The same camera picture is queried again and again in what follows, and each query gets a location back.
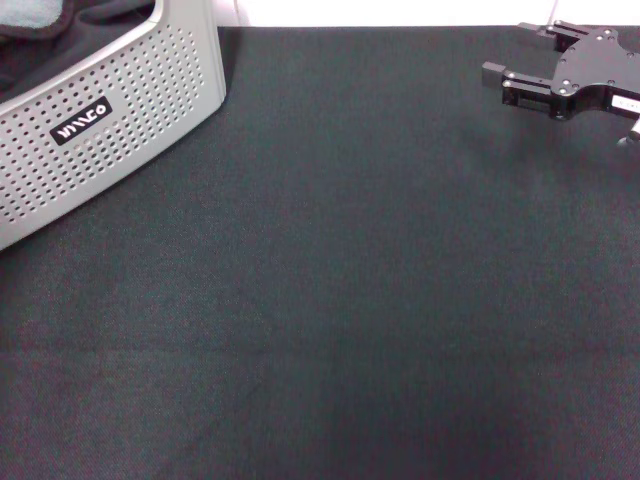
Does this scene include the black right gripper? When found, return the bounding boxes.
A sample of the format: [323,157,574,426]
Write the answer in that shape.
[482,19,640,121]

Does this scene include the black tablecloth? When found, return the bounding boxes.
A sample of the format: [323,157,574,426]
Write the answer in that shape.
[0,24,640,480]

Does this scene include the grey perforated storage box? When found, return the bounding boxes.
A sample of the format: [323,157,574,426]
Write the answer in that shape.
[0,0,227,251]

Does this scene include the black crumpled cloth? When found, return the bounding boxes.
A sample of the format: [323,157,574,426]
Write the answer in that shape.
[0,0,156,101]

